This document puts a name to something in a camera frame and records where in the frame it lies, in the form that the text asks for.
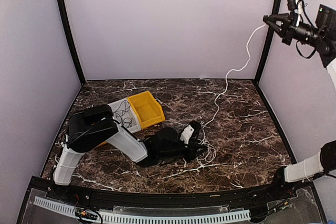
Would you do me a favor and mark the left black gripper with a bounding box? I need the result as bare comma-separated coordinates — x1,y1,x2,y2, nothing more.
159,140,208,163

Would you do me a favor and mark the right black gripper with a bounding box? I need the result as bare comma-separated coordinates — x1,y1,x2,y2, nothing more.
264,12,324,47

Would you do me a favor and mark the white cable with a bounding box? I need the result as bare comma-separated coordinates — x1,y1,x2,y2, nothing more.
195,23,267,164

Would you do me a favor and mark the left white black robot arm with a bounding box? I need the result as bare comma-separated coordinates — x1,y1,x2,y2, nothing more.
51,104,207,201

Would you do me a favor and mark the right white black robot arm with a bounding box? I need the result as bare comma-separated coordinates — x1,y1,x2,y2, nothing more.
263,4,335,200

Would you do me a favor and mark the yellow bin near back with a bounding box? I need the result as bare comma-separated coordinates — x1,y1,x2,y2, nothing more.
127,91,165,130

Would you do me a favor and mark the white plastic bin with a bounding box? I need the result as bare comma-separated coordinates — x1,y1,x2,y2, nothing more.
108,98,142,133

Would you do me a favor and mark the small circuit board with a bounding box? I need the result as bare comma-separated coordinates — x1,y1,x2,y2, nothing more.
74,207,98,220

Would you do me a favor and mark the right black frame post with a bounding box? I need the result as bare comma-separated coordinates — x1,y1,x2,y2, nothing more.
254,0,281,86

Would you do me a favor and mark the black frame post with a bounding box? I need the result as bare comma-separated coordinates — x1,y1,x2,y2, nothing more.
254,0,281,86
57,0,86,85

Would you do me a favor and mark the white slotted cable duct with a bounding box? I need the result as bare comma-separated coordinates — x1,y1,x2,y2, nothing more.
33,196,251,223

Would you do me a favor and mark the black front rail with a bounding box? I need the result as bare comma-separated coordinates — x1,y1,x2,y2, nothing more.
28,176,313,209

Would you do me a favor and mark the left black frame post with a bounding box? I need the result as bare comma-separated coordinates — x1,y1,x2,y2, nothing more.
57,0,86,85

